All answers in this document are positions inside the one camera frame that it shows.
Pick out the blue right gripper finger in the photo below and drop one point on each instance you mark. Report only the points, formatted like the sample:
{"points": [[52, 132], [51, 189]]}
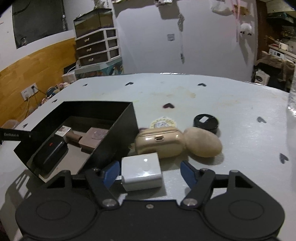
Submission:
{"points": [[110, 174], [188, 173]]}

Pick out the white plush toy on wall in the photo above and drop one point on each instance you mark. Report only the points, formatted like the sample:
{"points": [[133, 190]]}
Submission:
{"points": [[245, 29]]}

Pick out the clear plastic water bottle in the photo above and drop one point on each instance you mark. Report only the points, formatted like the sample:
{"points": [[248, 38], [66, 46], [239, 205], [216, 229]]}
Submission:
{"points": [[291, 104]]}

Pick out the pile of plush toys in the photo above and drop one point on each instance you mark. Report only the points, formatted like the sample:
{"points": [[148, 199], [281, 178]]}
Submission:
{"points": [[52, 91]]}

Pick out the black device in box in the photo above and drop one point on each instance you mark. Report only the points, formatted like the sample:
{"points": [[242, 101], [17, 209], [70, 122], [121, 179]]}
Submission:
{"points": [[49, 156]]}

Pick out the white charger cube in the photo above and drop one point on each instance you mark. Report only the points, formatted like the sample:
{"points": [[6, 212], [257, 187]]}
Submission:
{"points": [[141, 172]]}

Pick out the black box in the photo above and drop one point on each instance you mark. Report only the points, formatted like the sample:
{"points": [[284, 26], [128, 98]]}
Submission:
{"points": [[116, 117]]}

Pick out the square wooden coaster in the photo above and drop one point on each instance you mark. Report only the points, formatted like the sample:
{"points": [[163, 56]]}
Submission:
{"points": [[92, 139]]}

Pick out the white wall switch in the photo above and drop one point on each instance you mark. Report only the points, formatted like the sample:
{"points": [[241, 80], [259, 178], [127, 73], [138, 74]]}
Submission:
{"points": [[171, 37]]}

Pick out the white wall socket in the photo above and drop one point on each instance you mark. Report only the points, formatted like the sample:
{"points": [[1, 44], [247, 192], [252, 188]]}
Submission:
{"points": [[29, 91]]}

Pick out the black round jar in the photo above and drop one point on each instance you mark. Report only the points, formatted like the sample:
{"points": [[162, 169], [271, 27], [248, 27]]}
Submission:
{"points": [[206, 122]]}

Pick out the black opposite right gripper finger tip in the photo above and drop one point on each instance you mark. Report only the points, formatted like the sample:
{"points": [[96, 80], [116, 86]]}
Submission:
{"points": [[14, 135]]}

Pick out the beige oval stone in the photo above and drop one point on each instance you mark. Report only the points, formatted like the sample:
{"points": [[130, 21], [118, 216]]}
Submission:
{"points": [[202, 143]]}

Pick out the dark glass tank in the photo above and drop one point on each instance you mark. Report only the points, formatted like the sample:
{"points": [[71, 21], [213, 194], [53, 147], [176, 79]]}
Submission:
{"points": [[92, 21]]}

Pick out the beige earbuds case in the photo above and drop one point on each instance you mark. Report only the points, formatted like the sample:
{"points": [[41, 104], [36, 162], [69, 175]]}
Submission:
{"points": [[165, 141]]}

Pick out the white drawer cabinet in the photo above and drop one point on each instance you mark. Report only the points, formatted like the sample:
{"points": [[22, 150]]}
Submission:
{"points": [[99, 46]]}

